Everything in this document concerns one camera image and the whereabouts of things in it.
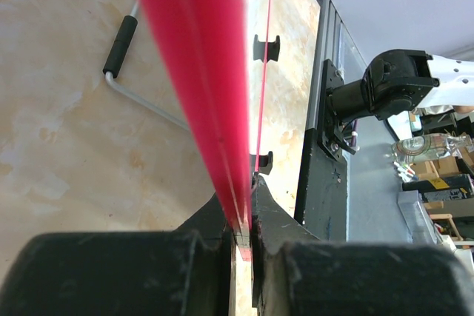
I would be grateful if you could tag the black whiteboard clip foot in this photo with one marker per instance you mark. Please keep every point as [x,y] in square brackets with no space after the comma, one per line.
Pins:
[261,164]
[266,51]

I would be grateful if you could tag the pink framed whiteboard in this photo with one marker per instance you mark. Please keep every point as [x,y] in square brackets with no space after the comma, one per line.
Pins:
[203,46]

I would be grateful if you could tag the aluminium rail with black base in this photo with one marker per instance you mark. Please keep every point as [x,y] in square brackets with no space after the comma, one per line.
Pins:
[323,183]

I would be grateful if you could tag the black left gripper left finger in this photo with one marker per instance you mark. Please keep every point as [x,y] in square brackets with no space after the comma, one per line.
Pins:
[186,271]

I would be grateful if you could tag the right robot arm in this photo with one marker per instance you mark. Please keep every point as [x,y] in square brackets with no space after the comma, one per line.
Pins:
[404,80]

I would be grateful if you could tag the metal stand rod black grip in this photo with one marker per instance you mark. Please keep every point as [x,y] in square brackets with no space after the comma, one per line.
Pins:
[133,68]

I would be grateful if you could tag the background clutter boxes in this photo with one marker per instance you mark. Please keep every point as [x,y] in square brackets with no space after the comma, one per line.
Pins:
[441,181]

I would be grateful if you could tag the clear glass bottle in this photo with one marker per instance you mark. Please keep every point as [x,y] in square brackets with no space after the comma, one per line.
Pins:
[430,147]

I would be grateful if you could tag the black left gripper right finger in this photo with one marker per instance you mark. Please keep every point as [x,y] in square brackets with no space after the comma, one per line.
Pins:
[295,273]

